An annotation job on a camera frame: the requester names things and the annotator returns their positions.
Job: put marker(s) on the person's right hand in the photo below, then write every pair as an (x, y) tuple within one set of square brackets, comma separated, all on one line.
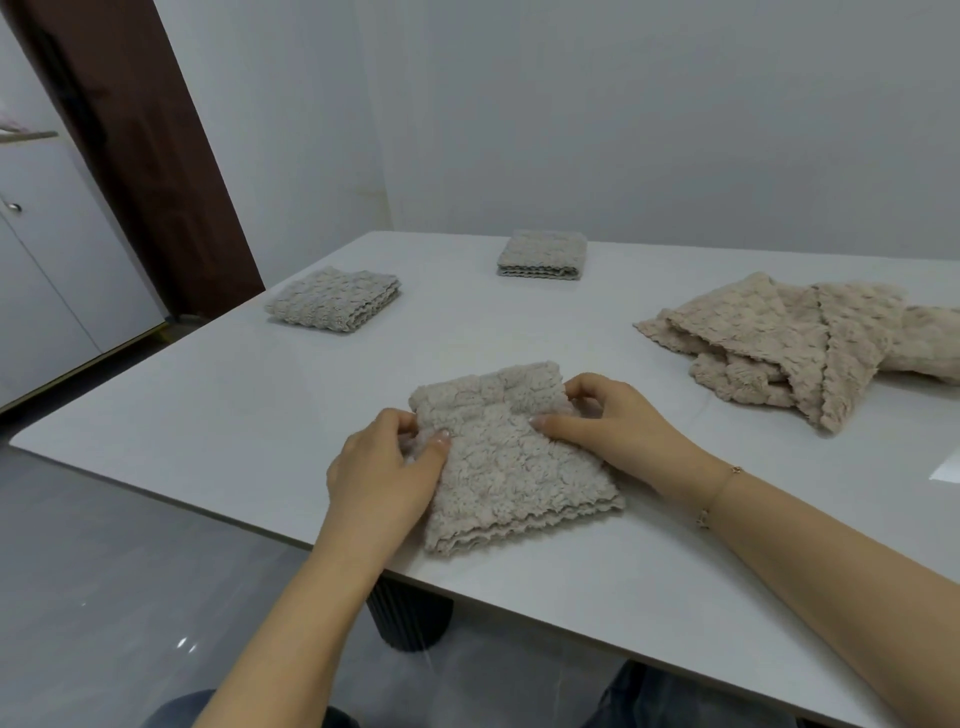
[(637, 442)]

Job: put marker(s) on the person's left hand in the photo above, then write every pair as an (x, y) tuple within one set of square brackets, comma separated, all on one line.
[(375, 487)]

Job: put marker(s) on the blue-grey fluffy towel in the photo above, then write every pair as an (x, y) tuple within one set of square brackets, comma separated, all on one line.
[(510, 480)]

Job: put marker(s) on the taupe fluffy towel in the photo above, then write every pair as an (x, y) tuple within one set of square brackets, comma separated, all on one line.
[(541, 251), (330, 300)]

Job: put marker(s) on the person's left forearm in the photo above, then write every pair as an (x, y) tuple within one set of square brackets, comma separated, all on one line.
[(292, 645)]

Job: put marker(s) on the person's right forearm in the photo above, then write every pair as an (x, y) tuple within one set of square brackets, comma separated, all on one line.
[(840, 585)]

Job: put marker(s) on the white glossy table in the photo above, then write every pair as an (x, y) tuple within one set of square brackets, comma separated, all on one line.
[(225, 420)]

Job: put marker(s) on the white cabinet with wooden base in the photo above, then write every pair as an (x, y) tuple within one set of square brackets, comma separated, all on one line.
[(60, 285)]

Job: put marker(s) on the dark brown wooden door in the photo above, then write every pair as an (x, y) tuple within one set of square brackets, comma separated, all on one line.
[(150, 150)]

